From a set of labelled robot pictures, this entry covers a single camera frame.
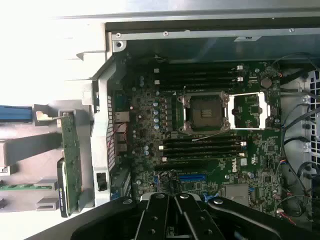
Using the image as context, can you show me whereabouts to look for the red black twisted wire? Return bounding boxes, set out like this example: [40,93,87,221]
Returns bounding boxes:
[107,121,129,152]

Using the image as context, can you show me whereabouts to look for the open black PC case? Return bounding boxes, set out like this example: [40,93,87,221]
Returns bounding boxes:
[90,9,320,233]

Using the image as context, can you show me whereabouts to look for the grey chipset heatsink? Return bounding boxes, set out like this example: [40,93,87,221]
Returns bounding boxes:
[223,183,251,207]

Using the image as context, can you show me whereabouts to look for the green motherboard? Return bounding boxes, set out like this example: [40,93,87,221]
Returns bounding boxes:
[112,53,283,218]

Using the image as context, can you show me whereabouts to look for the socket locking lever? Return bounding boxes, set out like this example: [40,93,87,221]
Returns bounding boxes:
[191,127,231,141]

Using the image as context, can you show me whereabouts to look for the hard disk with blue rails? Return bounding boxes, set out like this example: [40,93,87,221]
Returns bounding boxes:
[0,104,34,123]

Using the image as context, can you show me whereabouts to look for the CPU socket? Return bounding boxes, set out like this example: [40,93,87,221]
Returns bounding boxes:
[177,91,231,133]

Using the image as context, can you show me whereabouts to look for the green RAM stick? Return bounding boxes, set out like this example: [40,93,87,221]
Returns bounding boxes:
[0,183,35,192]

